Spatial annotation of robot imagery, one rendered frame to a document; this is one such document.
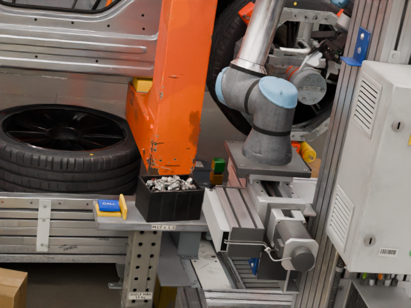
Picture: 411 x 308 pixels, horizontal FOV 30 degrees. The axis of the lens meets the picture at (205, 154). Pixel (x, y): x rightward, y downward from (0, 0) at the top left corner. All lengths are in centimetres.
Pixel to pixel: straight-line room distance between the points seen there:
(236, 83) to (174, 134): 52
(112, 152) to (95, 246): 37
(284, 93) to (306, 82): 79
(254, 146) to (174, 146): 56
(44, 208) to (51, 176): 15
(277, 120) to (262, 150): 10
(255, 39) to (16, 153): 112
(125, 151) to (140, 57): 40
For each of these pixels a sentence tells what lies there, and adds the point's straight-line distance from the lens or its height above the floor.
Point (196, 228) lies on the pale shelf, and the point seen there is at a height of 43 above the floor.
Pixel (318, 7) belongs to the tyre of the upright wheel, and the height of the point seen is 113.
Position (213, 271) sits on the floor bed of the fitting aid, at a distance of 315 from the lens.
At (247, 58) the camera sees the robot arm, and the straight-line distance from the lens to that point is 231.
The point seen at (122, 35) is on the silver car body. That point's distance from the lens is 316.
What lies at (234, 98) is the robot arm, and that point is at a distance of 230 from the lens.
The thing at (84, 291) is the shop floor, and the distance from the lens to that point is 307.
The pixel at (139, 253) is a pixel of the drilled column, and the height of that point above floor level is 31.
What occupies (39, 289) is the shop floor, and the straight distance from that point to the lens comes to 306.
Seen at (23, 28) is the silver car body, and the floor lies 91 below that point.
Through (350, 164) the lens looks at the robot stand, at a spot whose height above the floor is 99.
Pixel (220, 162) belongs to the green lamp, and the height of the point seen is 66.
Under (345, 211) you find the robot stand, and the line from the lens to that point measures 191.
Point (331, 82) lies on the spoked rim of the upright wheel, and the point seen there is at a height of 81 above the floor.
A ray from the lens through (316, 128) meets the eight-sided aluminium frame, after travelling 325.
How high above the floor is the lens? 163
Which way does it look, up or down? 21 degrees down
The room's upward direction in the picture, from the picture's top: 9 degrees clockwise
